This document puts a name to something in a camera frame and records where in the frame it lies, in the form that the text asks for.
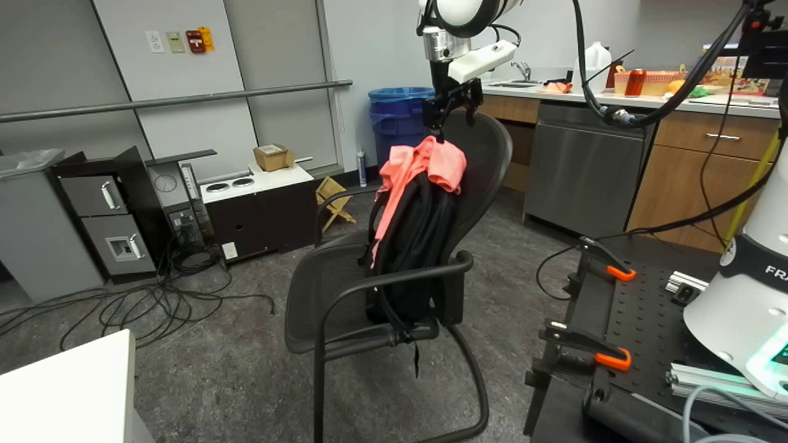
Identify black camera on tripod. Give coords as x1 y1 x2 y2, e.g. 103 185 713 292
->
736 0 788 84

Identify red bottle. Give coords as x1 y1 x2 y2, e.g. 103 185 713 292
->
623 65 648 99

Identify pink cloth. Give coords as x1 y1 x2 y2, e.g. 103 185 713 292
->
367 132 471 266

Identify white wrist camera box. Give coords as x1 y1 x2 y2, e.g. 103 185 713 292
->
447 39 519 85

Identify white table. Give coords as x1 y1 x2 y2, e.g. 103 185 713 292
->
0 327 156 443

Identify small aluminium extrusion piece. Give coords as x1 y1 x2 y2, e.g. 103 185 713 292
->
664 267 713 305

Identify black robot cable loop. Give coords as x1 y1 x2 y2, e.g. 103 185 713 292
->
570 0 761 129

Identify blue recycling bin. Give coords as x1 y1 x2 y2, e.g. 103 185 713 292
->
367 85 439 182

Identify chrome faucet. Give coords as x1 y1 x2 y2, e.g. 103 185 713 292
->
505 58 534 85

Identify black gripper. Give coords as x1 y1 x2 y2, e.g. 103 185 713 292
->
426 74 489 143

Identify wooden kitchen counter cabinet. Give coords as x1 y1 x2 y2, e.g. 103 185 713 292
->
478 75 788 255

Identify black mesh chair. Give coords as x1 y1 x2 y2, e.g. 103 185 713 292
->
283 107 518 443

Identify aluminium extrusion bar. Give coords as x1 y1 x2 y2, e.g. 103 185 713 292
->
666 358 788 412

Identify red fire alarm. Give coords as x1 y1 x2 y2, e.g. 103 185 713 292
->
186 25 217 55

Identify black computer tower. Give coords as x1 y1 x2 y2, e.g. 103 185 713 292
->
49 144 169 283

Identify steel dishwasher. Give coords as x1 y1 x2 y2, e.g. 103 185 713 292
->
526 101 661 241

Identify black mounting breadboard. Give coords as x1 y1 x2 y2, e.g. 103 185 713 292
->
526 236 788 443

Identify black floor cables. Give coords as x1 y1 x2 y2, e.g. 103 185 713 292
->
0 257 282 352

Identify grey hose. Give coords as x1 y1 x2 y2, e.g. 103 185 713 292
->
681 383 788 443

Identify long black power cable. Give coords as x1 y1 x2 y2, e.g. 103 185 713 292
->
534 80 788 303

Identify small cardboard box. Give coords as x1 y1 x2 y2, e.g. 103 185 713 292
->
252 143 297 175

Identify orange handled clamp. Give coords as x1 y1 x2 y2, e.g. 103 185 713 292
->
526 318 635 437
563 233 640 303

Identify white top toy stove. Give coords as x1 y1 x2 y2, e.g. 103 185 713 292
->
196 161 324 266

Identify wooden tray box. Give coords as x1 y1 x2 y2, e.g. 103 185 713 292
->
613 65 691 101

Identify black backpack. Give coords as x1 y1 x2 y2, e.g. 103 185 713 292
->
358 158 463 378

